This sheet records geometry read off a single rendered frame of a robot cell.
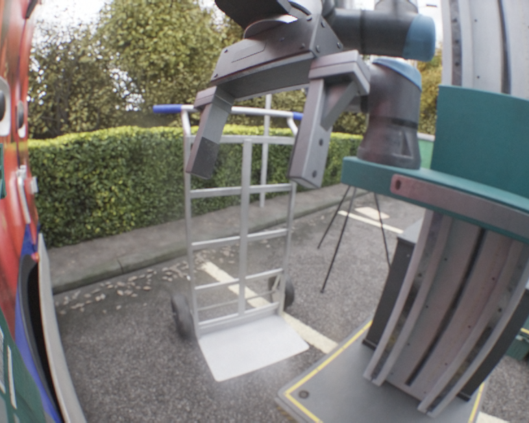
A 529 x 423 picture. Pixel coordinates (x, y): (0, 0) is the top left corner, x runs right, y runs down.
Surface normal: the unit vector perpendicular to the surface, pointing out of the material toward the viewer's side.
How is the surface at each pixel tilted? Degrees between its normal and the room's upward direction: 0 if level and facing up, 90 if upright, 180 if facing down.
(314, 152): 83
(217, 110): 83
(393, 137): 72
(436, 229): 90
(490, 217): 90
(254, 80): 155
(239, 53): 67
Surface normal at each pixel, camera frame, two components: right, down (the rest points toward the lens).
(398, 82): -0.41, 0.27
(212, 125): 0.74, 0.14
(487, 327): -0.76, 0.16
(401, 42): -0.39, 0.75
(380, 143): -0.65, -0.11
